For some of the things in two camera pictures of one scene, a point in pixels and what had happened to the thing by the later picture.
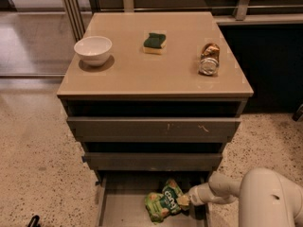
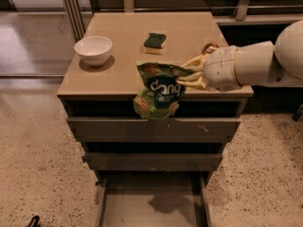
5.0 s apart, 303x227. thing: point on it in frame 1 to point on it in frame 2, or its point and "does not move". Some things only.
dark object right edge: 297,115 does not move
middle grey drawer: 154,161 does not move
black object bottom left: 34,221 does not move
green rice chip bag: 159,205 to 162,91
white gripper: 196,196 to 220,68
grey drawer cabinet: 151,98 does not move
